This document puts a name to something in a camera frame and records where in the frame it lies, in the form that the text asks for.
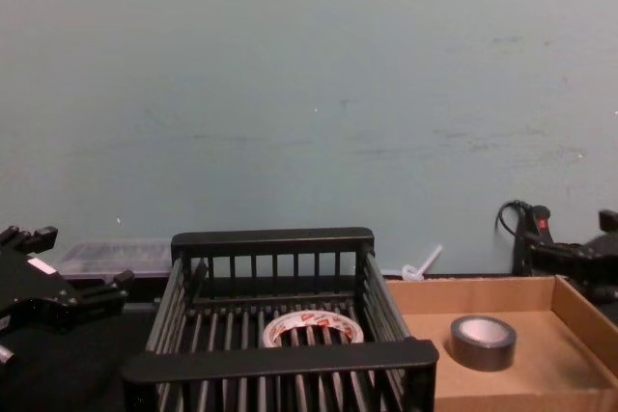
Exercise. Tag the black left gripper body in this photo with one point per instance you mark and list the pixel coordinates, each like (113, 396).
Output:
(29, 291)

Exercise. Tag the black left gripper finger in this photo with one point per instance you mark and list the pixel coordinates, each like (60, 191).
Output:
(99, 297)
(36, 237)

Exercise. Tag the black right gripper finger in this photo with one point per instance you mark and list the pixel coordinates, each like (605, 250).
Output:
(609, 221)
(562, 254)

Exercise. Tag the silver tape roll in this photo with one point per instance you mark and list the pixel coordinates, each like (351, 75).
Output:
(475, 356)

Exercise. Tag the white tape roll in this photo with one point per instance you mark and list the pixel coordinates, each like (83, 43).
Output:
(277, 327)

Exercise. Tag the clear plastic case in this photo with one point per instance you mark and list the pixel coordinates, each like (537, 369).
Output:
(111, 257)

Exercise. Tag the shallow brown cardboard tray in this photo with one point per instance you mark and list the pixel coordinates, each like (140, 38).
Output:
(545, 359)

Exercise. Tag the black rack with steel bars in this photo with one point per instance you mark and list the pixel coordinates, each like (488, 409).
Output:
(275, 364)

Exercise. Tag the plain pale wall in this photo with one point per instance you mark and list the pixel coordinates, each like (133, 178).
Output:
(289, 93)

